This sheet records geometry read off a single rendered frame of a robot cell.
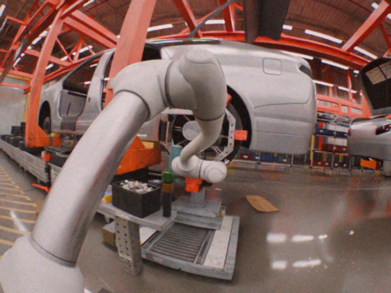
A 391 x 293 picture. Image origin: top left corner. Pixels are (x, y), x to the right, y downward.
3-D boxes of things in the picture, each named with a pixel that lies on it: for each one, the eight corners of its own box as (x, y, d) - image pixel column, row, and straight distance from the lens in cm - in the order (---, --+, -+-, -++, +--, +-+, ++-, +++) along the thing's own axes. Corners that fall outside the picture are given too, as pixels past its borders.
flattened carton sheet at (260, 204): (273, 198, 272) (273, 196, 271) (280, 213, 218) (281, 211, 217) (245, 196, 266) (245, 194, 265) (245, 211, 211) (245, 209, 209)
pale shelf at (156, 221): (176, 216, 87) (177, 210, 86) (162, 231, 74) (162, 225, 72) (110, 197, 108) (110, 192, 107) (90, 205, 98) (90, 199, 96)
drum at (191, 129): (207, 141, 133) (209, 123, 133) (201, 142, 112) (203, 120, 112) (189, 140, 136) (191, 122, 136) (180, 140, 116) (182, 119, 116)
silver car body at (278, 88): (282, 151, 335) (280, 41, 401) (328, 164, 160) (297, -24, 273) (85, 133, 528) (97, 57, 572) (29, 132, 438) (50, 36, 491)
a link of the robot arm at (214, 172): (228, 162, 96) (205, 158, 97) (226, 166, 80) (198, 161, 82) (225, 180, 98) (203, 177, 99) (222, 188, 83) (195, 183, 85)
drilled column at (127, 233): (143, 267, 116) (139, 209, 92) (135, 276, 111) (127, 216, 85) (129, 261, 121) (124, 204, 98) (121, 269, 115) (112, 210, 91)
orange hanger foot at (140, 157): (161, 163, 175) (164, 129, 173) (130, 171, 131) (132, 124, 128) (146, 161, 183) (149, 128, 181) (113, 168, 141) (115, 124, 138)
